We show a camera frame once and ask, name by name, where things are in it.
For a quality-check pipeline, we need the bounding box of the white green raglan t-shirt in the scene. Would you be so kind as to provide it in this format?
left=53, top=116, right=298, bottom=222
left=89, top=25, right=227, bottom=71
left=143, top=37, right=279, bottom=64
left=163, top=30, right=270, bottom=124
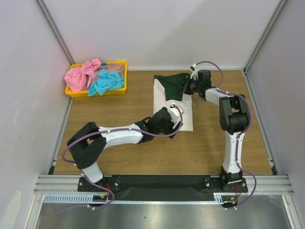
left=153, top=73, right=193, bottom=132

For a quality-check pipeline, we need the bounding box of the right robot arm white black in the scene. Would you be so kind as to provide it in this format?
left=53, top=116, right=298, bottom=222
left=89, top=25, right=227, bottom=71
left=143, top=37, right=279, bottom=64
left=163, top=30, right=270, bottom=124
left=178, top=67, right=252, bottom=192

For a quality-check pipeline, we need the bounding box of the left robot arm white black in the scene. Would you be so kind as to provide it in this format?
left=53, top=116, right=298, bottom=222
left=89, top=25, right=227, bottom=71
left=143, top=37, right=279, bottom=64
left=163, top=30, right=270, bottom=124
left=62, top=104, right=183, bottom=191

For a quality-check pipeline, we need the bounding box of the mauve t-shirt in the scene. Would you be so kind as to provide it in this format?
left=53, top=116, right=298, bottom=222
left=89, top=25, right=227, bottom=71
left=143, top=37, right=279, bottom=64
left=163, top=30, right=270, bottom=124
left=97, top=63, right=125, bottom=75

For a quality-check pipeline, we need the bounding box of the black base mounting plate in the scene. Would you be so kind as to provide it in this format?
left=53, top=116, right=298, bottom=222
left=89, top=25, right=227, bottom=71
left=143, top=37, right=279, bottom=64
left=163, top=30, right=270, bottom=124
left=78, top=175, right=248, bottom=201

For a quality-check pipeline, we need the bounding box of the cyan t-shirt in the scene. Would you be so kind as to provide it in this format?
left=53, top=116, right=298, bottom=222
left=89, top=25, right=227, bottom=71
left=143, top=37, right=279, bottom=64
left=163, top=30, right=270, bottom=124
left=88, top=69, right=125, bottom=96

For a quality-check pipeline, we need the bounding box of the yellow plastic bin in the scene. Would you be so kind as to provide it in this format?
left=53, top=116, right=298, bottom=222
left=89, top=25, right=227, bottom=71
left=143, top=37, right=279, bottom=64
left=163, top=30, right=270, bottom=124
left=65, top=61, right=127, bottom=98

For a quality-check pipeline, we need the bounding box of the pink t-shirt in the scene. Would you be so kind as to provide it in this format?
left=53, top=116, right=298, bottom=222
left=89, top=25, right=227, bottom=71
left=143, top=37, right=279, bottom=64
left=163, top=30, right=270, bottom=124
left=64, top=58, right=101, bottom=92

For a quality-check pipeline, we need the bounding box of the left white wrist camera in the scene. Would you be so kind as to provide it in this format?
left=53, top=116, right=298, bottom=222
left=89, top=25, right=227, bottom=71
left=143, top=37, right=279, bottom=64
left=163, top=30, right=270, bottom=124
left=168, top=103, right=184, bottom=124

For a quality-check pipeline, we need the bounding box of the white slotted cable duct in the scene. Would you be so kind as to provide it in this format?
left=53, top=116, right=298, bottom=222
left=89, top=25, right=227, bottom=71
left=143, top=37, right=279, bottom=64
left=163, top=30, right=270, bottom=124
left=43, top=192, right=236, bottom=205

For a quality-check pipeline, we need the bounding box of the right aluminium frame post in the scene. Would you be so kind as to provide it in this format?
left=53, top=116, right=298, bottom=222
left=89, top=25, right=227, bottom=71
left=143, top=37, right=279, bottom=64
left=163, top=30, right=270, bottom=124
left=243, top=0, right=289, bottom=73

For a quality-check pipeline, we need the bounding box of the aluminium frame post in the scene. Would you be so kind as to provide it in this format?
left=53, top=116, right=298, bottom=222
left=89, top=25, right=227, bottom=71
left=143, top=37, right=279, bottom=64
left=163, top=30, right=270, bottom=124
left=243, top=0, right=289, bottom=73
left=34, top=0, right=75, bottom=65

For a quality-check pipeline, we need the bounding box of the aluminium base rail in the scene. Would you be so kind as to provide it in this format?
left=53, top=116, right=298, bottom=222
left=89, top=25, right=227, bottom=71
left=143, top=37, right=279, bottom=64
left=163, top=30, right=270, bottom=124
left=34, top=175, right=294, bottom=195

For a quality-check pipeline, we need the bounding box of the left aluminium frame post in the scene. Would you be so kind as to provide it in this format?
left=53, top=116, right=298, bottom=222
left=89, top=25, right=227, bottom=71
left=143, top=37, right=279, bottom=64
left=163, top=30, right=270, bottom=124
left=34, top=0, right=75, bottom=65

